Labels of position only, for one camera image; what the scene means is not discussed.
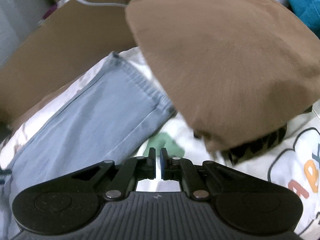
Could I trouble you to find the light blue denim pants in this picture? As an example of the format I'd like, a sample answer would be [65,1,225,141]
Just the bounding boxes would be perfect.
[1,48,174,239]

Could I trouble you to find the black garment under brown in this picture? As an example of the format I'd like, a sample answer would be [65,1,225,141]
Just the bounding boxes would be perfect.
[194,123,288,165]

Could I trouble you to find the cream bear print duvet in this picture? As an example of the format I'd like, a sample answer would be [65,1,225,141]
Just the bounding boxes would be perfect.
[1,47,319,239]

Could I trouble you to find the brown folded garment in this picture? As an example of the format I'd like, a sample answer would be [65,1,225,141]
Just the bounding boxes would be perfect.
[125,0,319,152]

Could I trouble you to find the brown cardboard sheet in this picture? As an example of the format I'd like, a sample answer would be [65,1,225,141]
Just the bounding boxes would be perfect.
[1,0,135,124]

